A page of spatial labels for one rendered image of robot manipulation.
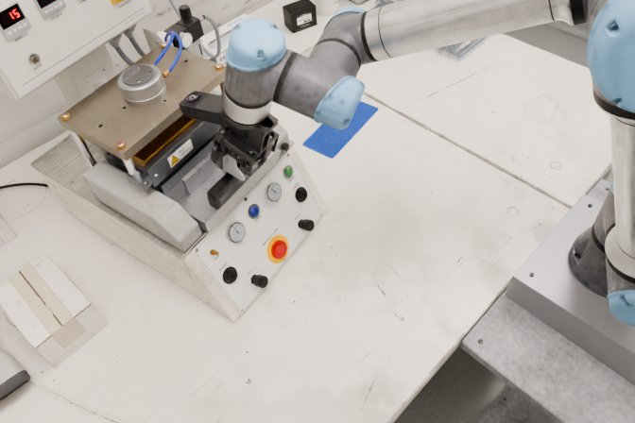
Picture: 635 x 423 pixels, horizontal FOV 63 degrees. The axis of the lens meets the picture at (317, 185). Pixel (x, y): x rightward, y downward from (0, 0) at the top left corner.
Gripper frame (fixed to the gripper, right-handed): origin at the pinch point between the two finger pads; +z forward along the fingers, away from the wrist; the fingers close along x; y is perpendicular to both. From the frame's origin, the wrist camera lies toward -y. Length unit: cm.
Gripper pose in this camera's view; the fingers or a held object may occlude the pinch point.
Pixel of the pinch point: (227, 165)
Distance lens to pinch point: 98.9
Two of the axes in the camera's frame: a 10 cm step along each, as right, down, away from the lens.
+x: 5.6, -6.5, 5.2
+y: 8.0, 5.9, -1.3
